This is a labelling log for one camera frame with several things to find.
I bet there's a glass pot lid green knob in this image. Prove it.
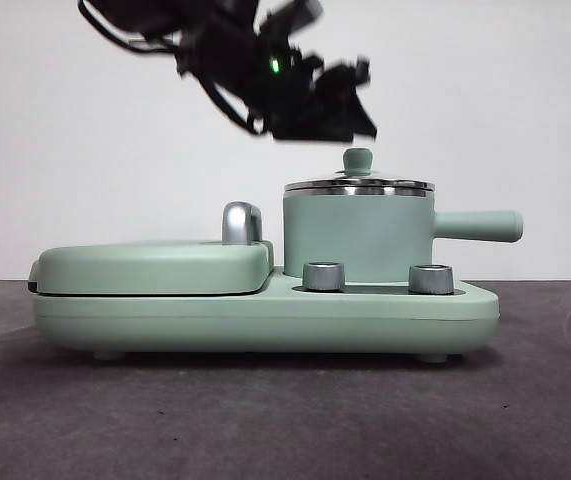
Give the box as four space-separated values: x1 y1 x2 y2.
283 146 436 194

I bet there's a silver control knob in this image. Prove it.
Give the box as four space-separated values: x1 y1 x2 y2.
408 263 456 295
302 260 347 292

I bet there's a mint green breakfast machine base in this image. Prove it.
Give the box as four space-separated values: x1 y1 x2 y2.
32 264 500 364

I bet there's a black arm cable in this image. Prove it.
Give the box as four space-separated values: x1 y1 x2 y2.
77 0 267 137

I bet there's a mint green handled steamer pot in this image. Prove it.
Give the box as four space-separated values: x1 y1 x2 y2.
283 187 524 280

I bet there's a chrome griddle cover handle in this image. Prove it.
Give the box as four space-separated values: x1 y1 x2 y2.
221 200 265 247

